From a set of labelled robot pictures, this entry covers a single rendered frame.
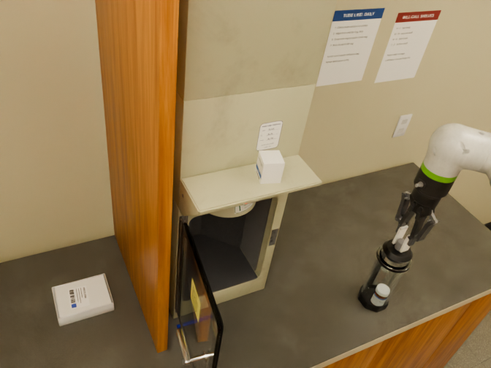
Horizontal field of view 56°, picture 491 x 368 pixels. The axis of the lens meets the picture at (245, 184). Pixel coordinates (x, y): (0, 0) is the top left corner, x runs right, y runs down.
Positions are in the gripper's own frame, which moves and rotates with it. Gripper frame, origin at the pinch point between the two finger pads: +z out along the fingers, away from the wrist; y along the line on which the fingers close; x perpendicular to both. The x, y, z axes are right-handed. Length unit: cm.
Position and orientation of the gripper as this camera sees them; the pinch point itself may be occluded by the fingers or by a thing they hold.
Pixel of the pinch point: (403, 239)
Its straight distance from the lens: 145.6
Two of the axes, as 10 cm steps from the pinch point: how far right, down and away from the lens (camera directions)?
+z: -1.3, 7.5, 6.4
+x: 8.9, -1.9, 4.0
